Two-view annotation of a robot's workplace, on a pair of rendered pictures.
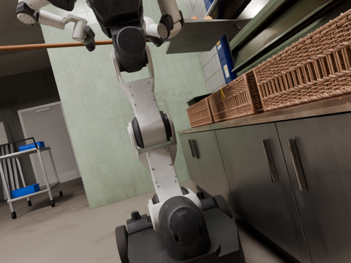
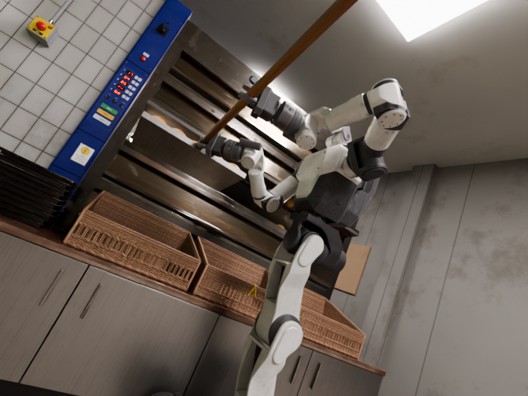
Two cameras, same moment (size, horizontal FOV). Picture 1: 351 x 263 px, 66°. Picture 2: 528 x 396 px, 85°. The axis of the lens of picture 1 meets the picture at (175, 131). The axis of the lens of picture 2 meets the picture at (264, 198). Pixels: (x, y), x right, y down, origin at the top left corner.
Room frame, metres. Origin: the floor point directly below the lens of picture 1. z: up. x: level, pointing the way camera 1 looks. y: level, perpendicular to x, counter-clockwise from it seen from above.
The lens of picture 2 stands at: (1.77, 1.21, 0.77)
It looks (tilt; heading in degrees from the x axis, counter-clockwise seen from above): 15 degrees up; 256
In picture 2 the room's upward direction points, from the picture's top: 25 degrees clockwise
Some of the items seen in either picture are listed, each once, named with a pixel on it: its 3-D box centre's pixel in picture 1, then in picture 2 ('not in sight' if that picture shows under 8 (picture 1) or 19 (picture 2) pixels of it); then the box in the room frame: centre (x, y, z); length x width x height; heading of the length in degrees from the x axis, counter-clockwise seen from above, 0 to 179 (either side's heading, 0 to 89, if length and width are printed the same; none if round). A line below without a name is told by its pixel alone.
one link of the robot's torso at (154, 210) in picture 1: (173, 208); not in sight; (1.13, 0.09, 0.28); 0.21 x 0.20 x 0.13; 9
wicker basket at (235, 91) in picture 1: (269, 79); (236, 278); (1.28, -0.49, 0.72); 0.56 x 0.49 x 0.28; 7
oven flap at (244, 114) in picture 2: not in sight; (282, 137); (1.34, -0.75, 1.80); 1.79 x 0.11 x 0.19; 8
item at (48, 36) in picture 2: not in sight; (42, 31); (2.82, -0.49, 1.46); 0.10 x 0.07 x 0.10; 8
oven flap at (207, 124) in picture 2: not in sight; (268, 166); (1.34, -0.75, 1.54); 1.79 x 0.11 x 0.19; 8
